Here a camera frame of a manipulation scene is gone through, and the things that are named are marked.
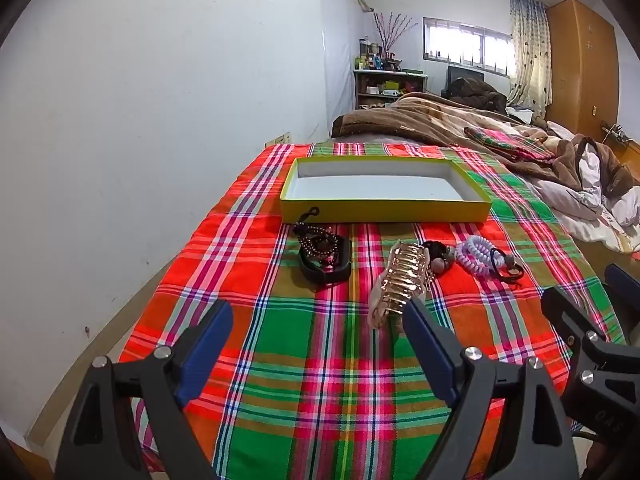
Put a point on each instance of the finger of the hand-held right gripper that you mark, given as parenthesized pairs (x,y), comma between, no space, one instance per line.
(625,285)
(565,315)

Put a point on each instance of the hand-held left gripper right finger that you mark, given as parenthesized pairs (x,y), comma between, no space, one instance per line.
(430,355)

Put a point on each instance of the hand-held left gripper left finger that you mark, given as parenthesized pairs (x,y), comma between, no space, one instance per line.
(205,355)

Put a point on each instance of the translucent hair claw clip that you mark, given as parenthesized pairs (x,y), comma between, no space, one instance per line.
(400,275)

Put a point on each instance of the yellow-green shallow box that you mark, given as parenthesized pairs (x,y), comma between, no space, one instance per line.
(380,192)

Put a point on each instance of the white duvet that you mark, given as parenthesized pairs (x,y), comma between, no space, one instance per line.
(565,200)

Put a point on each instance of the folded plaid cloth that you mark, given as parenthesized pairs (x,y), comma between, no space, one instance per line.
(505,142)

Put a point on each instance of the wooden wardrobe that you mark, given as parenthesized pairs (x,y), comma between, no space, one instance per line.
(580,70)

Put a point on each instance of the brown blanket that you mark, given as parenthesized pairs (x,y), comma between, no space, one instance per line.
(425,115)

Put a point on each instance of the dark brown coat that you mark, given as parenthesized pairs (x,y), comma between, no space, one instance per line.
(470,91)

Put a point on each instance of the patterned curtain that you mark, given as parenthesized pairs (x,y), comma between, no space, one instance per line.
(530,50)

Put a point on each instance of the black monitor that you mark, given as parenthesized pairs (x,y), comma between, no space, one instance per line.
(465,72)

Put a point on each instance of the wooden shelf with items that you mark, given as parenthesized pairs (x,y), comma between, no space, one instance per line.
(365,80)

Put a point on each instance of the barred window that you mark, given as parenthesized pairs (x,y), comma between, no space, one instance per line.
(465,45)

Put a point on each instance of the group of bottles on shelf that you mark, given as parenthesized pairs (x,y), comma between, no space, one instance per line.
(372,60)

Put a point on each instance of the dried flower branches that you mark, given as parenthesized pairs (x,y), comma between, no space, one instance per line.
(390,35)

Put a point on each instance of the wall socket plate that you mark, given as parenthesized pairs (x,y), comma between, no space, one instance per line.
(280,139)

